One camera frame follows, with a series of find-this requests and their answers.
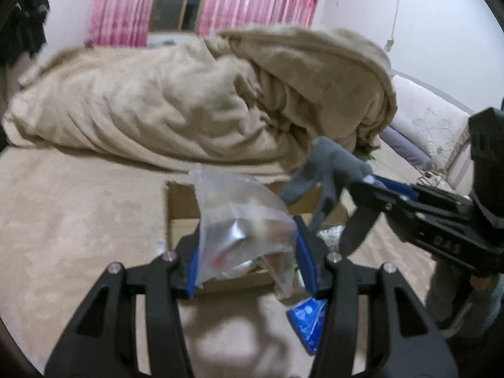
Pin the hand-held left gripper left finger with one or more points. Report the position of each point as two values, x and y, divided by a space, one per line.
191 273

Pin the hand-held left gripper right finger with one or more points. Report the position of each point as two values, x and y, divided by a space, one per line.
304 258

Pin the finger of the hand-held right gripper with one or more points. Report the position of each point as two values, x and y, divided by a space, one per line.
390 191
356 230

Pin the cardboard box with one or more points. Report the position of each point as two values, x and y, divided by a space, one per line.
185 220

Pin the clear plastic zip bag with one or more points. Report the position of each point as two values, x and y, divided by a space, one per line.
240 224

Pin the person's right forearm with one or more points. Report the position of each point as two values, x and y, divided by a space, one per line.
456 303

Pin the silver foil wrapper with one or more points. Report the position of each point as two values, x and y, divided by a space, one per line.
331 236

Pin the grey pillow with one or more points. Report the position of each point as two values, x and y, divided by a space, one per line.
401 143

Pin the blue plastic packet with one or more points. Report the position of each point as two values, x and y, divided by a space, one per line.
309 321

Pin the pink striped cushion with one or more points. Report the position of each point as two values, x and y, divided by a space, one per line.
460 161

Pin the white embroidered pillow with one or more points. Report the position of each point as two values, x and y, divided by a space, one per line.
427 116

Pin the beige fleece blanket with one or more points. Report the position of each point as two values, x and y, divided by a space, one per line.
189 94

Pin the pink curtain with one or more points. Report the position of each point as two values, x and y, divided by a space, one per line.
122 8
260 0

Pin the window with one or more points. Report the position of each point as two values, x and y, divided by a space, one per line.
179 2

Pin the dark hanging clothes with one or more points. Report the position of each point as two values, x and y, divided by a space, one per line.
21 19

